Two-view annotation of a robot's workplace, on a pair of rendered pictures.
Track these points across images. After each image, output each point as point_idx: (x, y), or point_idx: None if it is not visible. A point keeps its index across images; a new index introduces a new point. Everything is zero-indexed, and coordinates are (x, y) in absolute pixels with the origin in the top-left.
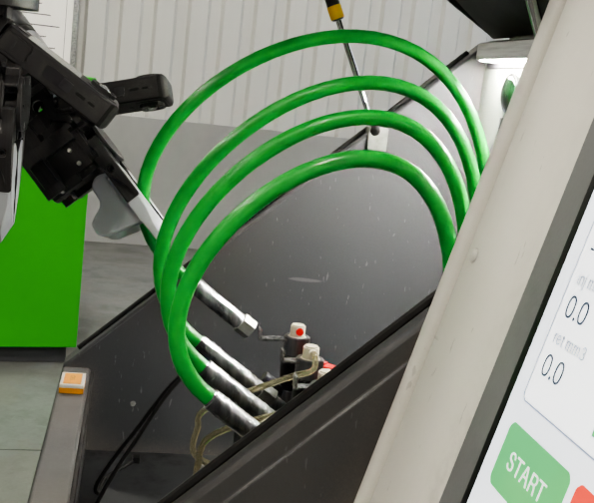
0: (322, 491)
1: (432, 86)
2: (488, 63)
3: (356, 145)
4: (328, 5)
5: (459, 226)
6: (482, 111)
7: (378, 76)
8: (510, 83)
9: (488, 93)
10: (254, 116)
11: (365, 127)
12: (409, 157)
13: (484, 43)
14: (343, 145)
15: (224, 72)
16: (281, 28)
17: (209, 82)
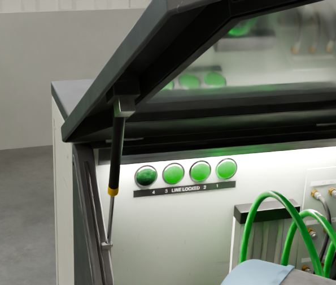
0: None
1: (100, 195)
2: (101, 162)
3: (110, 260)
4: (117, 187)
5: (335, 250)
6: (100, 191)
7: (323, 216)
8: (152, 171)
9: (107, 179)
10: None
11: (100, 246)
12: None
13: (129, 155)
14: (104, 267)
15: (321, 264)
16: None
17: (323, 275)
